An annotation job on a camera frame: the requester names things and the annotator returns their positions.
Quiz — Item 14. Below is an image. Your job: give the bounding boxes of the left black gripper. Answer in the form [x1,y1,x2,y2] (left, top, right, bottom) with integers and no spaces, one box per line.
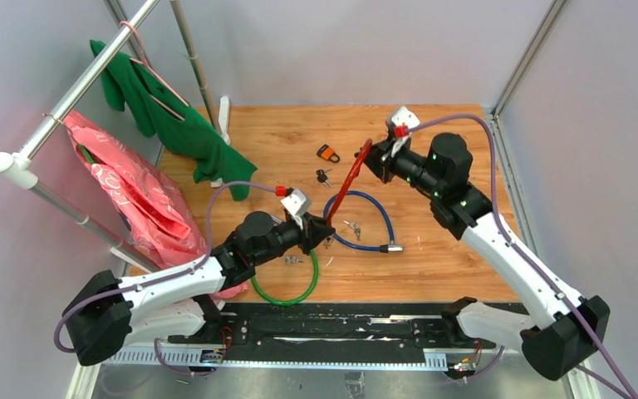
[252,211,334,265]

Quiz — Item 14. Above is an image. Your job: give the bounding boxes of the green cable lock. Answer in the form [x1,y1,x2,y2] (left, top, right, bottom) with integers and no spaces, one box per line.
[249,248,320,308]

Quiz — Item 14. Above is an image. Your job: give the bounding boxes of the red cable lock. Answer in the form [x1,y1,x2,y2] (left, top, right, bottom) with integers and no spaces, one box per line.
[325,139,373,226]

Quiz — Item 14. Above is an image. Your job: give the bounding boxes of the blue lock silver keys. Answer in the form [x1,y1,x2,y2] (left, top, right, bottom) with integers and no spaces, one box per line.
[344,220,361,241]

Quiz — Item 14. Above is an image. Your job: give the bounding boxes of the orange black padlock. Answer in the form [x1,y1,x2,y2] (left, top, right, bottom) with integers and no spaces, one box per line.
[317,144,341,164]

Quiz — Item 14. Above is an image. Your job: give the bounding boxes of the black padlock keys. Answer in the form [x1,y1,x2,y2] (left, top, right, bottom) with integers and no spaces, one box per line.
[316,169,332,189]

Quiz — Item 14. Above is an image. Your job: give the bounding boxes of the blue cable lock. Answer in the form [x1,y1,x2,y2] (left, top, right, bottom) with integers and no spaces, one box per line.
[332,190,404,254]

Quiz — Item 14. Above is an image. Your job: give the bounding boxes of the small silver cable keys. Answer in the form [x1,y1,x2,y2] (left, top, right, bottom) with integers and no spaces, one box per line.
[284,256,304,264]

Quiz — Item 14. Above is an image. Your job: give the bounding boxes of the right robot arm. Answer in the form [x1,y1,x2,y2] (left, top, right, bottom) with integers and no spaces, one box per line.
[362,133,611,381]

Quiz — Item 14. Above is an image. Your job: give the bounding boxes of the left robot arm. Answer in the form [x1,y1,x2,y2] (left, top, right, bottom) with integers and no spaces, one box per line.
[56,211,335,366]

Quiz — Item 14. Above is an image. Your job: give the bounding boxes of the pink patterned garment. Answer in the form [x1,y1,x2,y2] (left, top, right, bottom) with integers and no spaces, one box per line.
[62,110,251,302]

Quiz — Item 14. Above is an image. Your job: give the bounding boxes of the green cloth garment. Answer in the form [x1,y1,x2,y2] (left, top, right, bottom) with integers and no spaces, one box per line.
[101,52,258,183]

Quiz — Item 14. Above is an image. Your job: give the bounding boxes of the white metal clothes rack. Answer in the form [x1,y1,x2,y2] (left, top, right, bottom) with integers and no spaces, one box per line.
[0,0,233,271]

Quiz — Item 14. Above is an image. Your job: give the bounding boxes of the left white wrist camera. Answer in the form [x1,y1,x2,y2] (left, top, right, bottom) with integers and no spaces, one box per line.
[281,189,312,230]

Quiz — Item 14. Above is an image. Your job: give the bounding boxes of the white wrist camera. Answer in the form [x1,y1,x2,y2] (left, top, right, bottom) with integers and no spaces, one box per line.
[386,106,420,158]
[281,189,312,230]

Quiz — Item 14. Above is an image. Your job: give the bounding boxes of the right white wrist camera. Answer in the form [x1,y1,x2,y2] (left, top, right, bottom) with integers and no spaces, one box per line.
[386,106,420,158]

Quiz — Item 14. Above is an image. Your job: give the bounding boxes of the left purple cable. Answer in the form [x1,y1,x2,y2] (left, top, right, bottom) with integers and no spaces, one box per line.
[53,181,287,378]

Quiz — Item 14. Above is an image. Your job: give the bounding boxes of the purple cable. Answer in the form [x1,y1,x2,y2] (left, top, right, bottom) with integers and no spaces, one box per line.
[395,114,638,399]
[53,181,287,378]

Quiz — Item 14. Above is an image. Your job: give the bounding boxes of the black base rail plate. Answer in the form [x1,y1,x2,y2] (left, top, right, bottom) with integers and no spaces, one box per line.
[93,300,499,369]

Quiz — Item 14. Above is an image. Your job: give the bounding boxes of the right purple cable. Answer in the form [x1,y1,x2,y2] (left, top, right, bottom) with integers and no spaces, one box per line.
[395,114,638,399]

